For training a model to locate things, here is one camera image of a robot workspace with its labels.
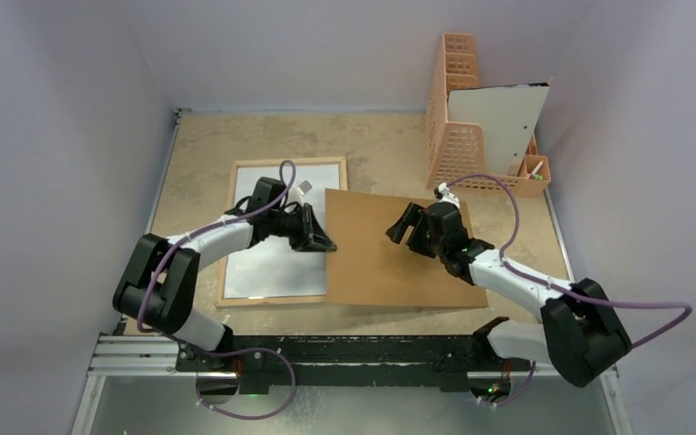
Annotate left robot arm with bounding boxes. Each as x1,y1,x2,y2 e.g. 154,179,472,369
112,177,337,371

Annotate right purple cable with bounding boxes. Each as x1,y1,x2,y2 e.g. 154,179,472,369
438,174,694,350

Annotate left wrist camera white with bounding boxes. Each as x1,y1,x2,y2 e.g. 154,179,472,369
288,180,313,205

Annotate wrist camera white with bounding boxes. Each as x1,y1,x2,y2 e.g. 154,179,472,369
288,180,313,205
433,182,460,209

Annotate white wooden picture frame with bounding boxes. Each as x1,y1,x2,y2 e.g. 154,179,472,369
216,156,349,309

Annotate orange plastic file organizer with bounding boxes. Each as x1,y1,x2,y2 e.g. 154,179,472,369
426,33,552,197

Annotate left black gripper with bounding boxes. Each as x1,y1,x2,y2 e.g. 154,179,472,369
268,202,335,252

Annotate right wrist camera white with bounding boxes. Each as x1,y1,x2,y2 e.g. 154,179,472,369
433,182,460,209

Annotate brown cardboard backing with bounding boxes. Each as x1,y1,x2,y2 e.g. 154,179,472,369
324,189,488,308

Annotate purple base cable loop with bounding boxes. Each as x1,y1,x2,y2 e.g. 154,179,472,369
196,346,298,421

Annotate white marker pen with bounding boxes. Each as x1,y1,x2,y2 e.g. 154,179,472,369
527,160,545,180

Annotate white board sheet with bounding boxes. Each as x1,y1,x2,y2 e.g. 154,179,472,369
448,82,550,176

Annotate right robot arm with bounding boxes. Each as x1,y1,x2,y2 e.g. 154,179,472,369
385,202,633,387

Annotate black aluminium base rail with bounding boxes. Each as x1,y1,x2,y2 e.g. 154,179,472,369
86,334,619,394

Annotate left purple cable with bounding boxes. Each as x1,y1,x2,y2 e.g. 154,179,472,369
136,159,298,334

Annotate printed photo of driver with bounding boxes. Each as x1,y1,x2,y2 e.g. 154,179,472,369
223,164,342,300

